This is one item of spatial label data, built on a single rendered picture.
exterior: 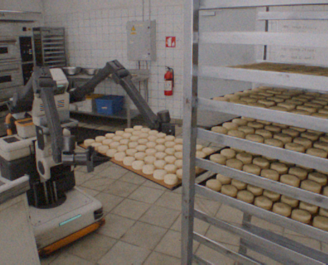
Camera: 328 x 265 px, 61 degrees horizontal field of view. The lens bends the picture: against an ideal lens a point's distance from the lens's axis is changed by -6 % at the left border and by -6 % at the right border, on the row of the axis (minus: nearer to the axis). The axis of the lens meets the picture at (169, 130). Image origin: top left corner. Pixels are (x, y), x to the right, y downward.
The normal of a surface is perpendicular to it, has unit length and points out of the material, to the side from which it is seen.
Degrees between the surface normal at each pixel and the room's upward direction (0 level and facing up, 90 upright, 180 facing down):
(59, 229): 90
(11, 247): 90
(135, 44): 90
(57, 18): 90
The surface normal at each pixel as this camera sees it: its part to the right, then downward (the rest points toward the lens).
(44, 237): 0.75, 0.20
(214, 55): -0.40, 0.27
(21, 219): 0.87, 0.14
